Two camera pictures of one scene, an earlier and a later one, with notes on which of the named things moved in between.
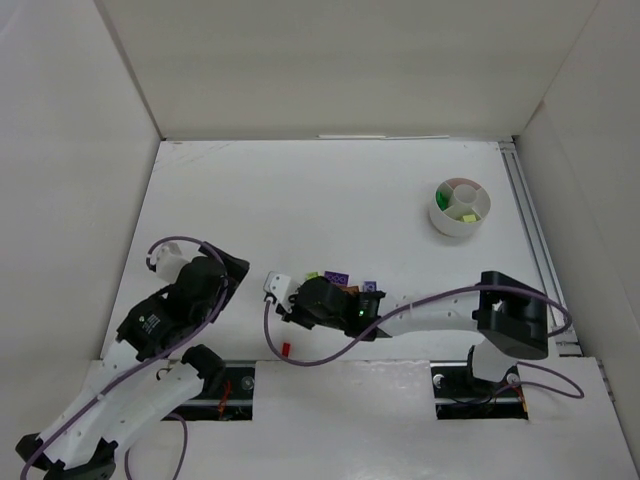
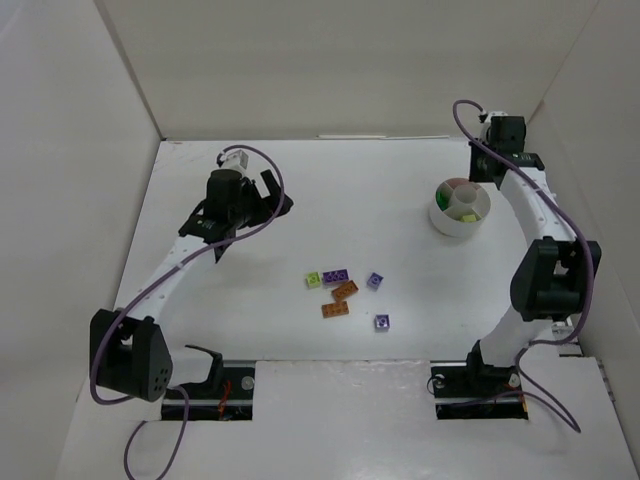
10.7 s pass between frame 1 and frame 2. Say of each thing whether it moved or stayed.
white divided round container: stayed
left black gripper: moved
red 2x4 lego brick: stayed
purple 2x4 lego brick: stayed
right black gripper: moved
